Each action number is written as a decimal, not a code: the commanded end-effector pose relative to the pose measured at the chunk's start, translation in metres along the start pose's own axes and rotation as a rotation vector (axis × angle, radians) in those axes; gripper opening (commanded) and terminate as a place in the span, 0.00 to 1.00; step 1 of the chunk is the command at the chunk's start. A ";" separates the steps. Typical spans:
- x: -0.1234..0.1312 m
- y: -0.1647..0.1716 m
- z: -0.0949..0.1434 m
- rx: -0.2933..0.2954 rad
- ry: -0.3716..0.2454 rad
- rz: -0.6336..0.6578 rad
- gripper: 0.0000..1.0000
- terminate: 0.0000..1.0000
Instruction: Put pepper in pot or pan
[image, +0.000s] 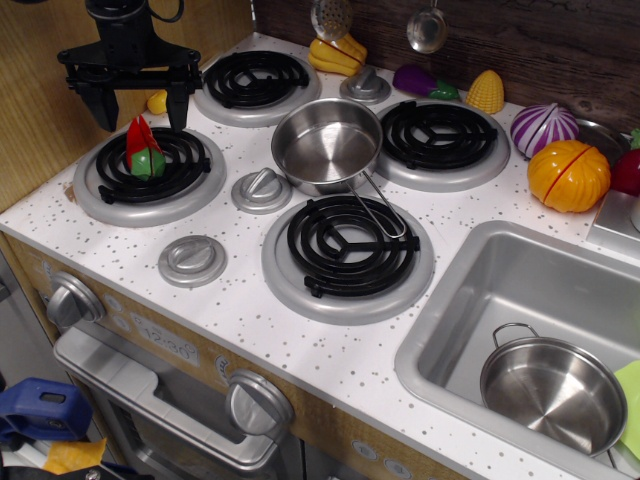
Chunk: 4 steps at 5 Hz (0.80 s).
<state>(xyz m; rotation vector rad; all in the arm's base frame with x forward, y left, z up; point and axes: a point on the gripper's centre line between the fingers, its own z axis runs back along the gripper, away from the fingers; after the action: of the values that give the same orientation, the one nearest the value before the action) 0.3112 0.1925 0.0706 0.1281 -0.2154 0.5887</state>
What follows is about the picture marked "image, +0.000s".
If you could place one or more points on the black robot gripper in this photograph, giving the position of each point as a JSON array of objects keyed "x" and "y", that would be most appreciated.
[{"x": 130, "y": 55}]

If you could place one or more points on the red green toy pepper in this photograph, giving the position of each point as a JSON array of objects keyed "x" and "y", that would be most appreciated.
[{"x": 145, "y": 158}]

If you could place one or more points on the yellow toy bell pepper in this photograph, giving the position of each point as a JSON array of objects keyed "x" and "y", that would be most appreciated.
[{"x": 345, "y": 56}]

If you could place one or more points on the steel pot in sink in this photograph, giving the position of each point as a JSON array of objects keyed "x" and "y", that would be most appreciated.
[{"x": 554, "y": 388}]

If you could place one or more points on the small yellow toy piece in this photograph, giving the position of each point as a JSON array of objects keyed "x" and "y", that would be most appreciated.
[{"x": 157, "y": 102}]

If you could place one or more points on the front left black burner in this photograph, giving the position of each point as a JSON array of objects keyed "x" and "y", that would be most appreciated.
[{"x": 172, "y": 177}]

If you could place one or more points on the black burner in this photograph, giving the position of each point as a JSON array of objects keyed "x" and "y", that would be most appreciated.
[
  {"x": 172, "y": 177},
  {"x": 440, "y": 147},
  {"x": 254, "y": 89},
  {"x": 343, "y": 261}
]

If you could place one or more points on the back left black burner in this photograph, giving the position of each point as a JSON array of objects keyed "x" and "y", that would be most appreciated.
[{"x": 254, "y": 89}]

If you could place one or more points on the grey stovetop knob centre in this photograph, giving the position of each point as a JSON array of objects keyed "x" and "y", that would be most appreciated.
[{"x": 261, "y": 192}]

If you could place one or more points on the grey stovetop knob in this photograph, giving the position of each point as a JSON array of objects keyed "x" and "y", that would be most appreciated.
[
  {"x": 366, "y": 87},
  {"x": 192, "y": 261},
  {"x": 261, "y": 192}
]

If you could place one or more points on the grey stovetop knob front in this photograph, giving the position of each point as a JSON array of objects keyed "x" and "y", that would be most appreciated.
[{"x": 192, "y": 261}]

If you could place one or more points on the hanging steel skimmer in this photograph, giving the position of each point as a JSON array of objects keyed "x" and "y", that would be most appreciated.
[{"x": 331, "y": 19}]

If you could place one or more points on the left silver oven knob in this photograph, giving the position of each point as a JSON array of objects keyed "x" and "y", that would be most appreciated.
[{"x": 72, "y": 301}]

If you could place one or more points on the silver oven knob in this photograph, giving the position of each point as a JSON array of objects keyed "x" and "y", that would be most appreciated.
[
  {"x": 257, "y": 407},
  {"x": 72, "y": 301}
]

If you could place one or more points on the grey stovetop knob back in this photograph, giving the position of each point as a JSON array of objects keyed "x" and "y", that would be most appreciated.
[{"x": 366, "y": 87}]

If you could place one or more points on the front right black burner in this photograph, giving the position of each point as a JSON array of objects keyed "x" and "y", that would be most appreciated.
[{"x": 343, "y": 261}]

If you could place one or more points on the purple toy eggplant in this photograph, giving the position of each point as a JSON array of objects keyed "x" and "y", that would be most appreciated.
[{"x": 415, "y": 80}]

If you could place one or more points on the back right black burner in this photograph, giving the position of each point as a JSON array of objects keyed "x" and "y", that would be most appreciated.
[{"x": 440, "y": 147}]

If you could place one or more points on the hanging steel ladle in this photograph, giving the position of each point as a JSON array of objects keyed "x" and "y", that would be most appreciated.
[{"x": 427, "y": 29}]

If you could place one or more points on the blue clamp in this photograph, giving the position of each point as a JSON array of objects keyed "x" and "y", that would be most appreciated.
[{"x": 40, "y": 409}]

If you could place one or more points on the right silver oven knob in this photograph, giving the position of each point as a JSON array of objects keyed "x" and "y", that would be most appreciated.
[{"x": 257, "y": 407}]

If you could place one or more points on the yellow toy corn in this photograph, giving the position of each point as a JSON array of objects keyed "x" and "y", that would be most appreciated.
[{"x": 486, "y": 93}]

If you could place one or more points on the grey toy sink basin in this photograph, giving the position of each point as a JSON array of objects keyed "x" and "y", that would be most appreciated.
[{"x": 505, "y": 273}]

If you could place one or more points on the yellow paper scrap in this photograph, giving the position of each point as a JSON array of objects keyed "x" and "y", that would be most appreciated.
[{"x": 68, "y": 456}]

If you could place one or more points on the purple white toy onion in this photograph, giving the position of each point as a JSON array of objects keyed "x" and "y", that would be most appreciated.
[{"x": 534, "y": 127}]

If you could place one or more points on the orange toy pumpkin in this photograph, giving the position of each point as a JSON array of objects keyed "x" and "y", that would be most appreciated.
[{"x": 569, "y": 176}]

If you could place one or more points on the steel bowl behind onion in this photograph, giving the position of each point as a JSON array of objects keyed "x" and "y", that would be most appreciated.
[{"x": 612, "y": 144}]

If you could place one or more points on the red toy vegetable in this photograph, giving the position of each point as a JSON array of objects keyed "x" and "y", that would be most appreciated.
[{"x": 625, "y": 173}]

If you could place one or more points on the grey faucet base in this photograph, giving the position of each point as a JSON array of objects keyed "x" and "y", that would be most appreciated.
[{"x": 616, "y": 224}]

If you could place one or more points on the light green cloth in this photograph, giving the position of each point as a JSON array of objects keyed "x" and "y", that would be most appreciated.
[{"x": 629, "y": 379}]

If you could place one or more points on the steel saucepan with wire handle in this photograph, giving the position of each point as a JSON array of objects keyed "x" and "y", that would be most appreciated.
[{"x": 330, "y": 146}]

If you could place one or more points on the silver oven door handle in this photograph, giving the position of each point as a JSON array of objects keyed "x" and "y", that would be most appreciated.
[{"x": 133, "y": 386}]

